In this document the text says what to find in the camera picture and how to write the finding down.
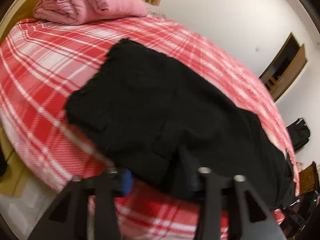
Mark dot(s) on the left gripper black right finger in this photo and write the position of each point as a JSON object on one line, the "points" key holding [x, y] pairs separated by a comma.
{"points": [[239, 199]]}

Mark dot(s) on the dark wooden cabinet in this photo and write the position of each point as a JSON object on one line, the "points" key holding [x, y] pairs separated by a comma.
{"points": [[302, 217]]}

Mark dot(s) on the pink patterned cloth pile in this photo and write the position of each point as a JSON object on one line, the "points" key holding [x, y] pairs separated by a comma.
{"points": [[299, 166]]}

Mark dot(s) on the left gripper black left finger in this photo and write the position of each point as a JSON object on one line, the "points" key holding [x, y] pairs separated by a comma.
{"points": [[66, 217]]}

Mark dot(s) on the black backpack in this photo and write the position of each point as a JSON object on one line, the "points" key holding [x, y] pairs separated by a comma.
{"points": [[299, 134]]}

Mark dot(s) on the pink folded quilt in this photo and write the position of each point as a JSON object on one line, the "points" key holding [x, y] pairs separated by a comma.
{"points": [[77, 12]]}

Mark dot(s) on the cream wooden headboard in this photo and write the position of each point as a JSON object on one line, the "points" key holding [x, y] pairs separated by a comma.
{"points": [[17, 174]]}

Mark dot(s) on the red plaid bed sheet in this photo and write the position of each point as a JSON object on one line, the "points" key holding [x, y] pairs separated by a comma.
{"points": [[43, 63]]}

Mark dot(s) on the black pants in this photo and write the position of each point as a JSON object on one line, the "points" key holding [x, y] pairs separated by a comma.
{"points": [[151, 114]]}

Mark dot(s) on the brown wooden door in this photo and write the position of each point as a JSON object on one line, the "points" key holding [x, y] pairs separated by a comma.
{"points": [[284, 68]]}

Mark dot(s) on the striped grey pillow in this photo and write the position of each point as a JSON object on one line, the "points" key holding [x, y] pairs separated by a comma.
{"points": [[155, 10]]}

